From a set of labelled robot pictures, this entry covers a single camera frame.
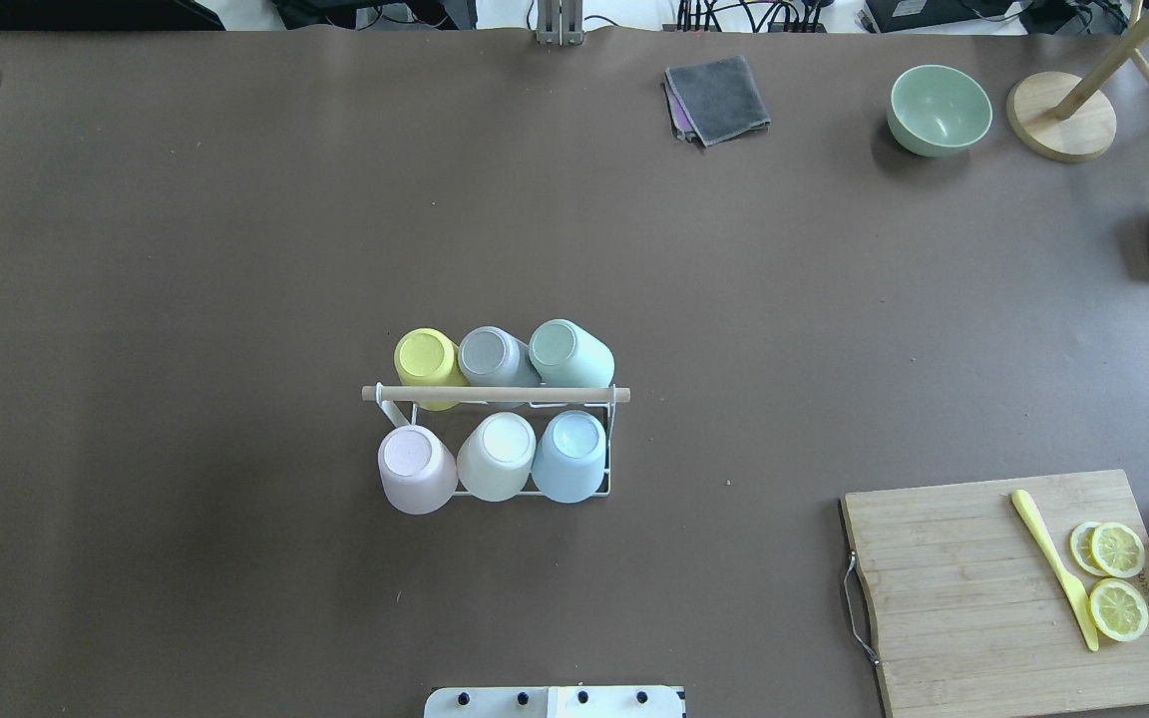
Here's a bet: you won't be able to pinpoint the yellow cup on rack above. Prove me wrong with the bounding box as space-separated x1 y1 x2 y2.
393 329 470 387

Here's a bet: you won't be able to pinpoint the white cup on rack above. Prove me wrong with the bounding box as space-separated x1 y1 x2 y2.
457 412 537 502

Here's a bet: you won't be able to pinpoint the wooden mug tree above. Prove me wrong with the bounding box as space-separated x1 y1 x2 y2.
1004 10 1149 164

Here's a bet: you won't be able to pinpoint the green bowl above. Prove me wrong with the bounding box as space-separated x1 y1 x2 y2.
888 65 993 159

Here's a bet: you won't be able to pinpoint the light blue cup on rack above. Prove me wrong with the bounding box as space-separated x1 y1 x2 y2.
531 410 607 504

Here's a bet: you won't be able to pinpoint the wooden cutting board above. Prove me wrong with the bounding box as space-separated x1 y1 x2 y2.
842 470 1149 717

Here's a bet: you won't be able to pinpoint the white wire cup rack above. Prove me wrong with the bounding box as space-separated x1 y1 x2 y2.
363 385 630 515

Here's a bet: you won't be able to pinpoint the white camera stand base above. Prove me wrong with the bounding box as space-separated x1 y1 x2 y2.
423 684 687 717

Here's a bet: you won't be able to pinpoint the grey cup on rack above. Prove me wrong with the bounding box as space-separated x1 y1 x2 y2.
458 326 542 388

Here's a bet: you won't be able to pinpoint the grey folded cloth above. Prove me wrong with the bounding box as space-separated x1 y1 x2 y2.
662 55 771 149

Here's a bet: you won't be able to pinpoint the lemon slices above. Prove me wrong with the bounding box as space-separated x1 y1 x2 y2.
1069 522 1149 642

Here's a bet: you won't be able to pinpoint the green plastic cup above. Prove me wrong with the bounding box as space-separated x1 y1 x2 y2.
529 318 615 388

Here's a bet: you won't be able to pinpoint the yellow plastic knife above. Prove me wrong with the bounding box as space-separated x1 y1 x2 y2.
1009 488 1100 651

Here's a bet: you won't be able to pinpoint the pink plastic cup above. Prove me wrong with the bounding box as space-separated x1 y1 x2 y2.
378 426 458 517

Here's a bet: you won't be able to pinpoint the aluminium frame post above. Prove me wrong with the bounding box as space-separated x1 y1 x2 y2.
535 0 584 46

